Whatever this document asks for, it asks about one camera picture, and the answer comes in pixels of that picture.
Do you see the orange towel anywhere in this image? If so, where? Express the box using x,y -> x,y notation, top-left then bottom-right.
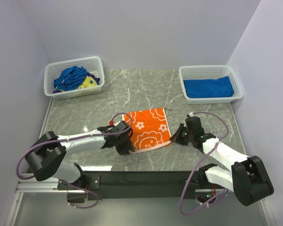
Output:
123,108 -> 171,153

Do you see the blue towel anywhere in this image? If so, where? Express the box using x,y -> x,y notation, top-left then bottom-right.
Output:
53,66 -> 88,91
183,76 -> 234,98

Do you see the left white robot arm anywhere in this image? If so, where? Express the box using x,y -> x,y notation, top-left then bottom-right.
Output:
25,121 -> 134,189

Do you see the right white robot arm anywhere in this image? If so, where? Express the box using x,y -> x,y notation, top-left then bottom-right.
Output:
169,115 -> 274,206

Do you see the black base beam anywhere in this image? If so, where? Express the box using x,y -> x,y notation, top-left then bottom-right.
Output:
58,170 -> 214,201

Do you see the right white plastic basket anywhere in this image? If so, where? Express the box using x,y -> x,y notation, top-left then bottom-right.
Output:
179,65 -> 243,105

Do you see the white plastic basket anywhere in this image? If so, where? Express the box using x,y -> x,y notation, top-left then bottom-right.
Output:
43,56 -> 105,100
179,65 -> 243,105

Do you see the purple towel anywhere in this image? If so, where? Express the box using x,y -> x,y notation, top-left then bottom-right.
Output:
87,73 -> 100,85

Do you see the yellow patterned towel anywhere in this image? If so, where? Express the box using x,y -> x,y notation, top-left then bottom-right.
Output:
77,76 -> 98,89

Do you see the left white plastic basket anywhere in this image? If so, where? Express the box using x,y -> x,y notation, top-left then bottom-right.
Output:
43,56 -> 105,100

